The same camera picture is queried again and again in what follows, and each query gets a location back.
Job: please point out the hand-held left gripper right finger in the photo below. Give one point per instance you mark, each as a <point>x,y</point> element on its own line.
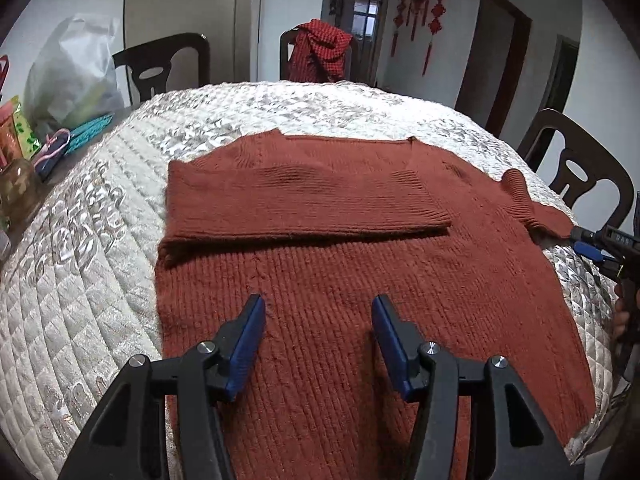
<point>387,345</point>

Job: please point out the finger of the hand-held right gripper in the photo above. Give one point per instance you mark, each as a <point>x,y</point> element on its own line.
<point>590,251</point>
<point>587,235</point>

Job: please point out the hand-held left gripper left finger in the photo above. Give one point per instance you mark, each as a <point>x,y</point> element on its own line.
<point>246,345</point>

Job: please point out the rust red knit sweater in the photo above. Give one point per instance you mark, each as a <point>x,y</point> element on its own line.
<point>325,260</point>

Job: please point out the person's right hand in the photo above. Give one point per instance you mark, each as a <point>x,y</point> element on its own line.
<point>622,317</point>

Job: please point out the dark narrow door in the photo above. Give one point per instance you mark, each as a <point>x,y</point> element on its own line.
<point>560,75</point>

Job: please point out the white quilted blanket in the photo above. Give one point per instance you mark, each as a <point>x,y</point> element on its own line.
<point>90,260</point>

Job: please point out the brown wooden door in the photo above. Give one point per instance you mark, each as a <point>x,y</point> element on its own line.
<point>492,55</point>

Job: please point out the teal woven mat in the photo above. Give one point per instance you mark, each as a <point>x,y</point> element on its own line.
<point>90,132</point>

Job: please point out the glass jar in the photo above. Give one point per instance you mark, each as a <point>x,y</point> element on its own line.
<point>20,190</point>

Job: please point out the red checkered garment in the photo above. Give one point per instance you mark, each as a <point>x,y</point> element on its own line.
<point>320,52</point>

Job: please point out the window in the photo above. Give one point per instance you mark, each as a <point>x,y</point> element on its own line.
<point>367,12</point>

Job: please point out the colourful snack packet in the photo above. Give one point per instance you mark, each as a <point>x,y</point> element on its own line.
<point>15,130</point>

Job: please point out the white plastic bag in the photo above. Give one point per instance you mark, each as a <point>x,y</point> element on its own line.
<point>70,80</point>

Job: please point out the grey framed doorway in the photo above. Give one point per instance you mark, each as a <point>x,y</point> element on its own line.
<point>332,20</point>

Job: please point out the tall grey cabinet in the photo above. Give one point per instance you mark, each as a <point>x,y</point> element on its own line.
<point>200,5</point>

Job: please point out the red knot wall ornament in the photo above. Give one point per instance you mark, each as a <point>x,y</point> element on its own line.
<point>401,10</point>
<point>439,5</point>
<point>419,5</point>

